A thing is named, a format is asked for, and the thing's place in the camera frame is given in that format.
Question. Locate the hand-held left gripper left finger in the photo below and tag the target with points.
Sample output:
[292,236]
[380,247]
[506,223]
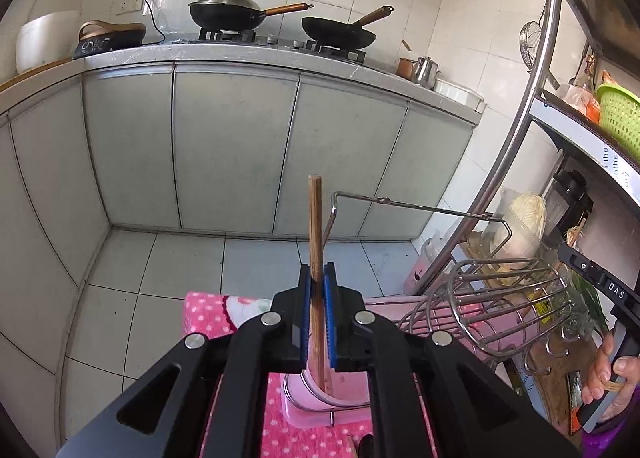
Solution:
[306,318]

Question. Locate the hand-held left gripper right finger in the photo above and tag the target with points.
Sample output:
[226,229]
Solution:
[330,318]

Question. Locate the person's right forearm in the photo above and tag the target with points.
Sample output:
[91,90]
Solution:
[612,443]

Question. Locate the person's right hand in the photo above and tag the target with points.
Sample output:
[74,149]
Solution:
[602,373]

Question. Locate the green onions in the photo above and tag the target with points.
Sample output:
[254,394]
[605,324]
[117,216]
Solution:
[592,300]

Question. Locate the pink polka dot towel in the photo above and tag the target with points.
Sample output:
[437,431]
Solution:
[210,320]

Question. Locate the black blender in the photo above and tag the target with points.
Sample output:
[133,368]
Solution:
[570,203]

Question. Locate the pink plastic bottle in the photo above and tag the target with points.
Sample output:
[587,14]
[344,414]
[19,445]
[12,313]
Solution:
[422,270]

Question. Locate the cardboard box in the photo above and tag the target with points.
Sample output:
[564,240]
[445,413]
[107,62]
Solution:
[555,383]

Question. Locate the green plastic basket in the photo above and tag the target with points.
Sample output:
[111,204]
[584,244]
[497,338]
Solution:
[620,113]

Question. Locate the grey kitchen cabinet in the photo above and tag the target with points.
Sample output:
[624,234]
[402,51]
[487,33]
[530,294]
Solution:
[225,148]

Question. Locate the orange packet in bag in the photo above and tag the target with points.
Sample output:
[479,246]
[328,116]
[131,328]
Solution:
[580,100]

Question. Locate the steel shelf rack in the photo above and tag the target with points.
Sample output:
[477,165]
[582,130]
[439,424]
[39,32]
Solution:
[537,63]

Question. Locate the white rectangular dish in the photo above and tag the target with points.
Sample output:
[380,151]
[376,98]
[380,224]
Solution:
[457,90]

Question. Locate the copper pot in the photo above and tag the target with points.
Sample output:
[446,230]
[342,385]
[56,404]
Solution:
[405,67]

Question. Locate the steel kettle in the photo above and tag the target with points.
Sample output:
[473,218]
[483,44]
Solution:
[425,72]

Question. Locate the steel mesh strainer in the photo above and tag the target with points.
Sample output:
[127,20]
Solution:
[531,40]

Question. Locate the gas stove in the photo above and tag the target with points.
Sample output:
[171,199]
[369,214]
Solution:
[280,40]

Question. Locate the black electric cooker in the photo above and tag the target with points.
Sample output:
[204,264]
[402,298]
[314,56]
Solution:
[112,38]

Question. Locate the wooden board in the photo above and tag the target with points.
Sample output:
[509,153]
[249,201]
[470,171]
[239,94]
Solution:
[30,78]

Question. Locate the white rice cooker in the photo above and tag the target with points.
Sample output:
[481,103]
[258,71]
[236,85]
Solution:
[42,40]

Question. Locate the wall socket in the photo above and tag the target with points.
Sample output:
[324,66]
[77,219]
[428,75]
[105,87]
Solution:
[130,8]

